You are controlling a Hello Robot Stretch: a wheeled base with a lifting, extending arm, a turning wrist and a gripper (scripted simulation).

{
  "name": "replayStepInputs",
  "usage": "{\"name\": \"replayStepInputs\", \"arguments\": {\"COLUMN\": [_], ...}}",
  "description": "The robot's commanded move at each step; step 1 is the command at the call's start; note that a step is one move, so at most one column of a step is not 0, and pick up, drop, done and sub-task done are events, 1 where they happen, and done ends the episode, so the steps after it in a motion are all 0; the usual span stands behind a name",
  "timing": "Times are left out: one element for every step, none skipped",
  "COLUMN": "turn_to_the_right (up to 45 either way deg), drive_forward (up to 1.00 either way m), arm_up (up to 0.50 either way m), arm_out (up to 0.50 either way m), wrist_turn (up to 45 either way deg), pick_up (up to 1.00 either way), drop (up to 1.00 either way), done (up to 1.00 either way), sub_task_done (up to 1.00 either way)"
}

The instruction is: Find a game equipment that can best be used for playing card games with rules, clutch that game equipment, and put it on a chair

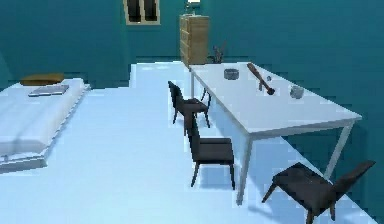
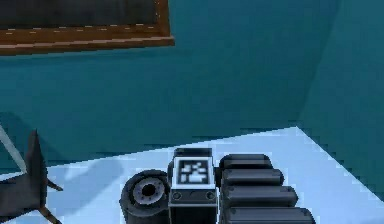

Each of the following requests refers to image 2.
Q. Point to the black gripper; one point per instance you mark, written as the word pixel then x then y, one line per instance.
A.
pixel 146 195

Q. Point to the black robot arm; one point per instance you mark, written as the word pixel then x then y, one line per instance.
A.
pixel 253 193

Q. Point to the black chair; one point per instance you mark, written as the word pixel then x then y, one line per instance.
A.
pixel 26 186

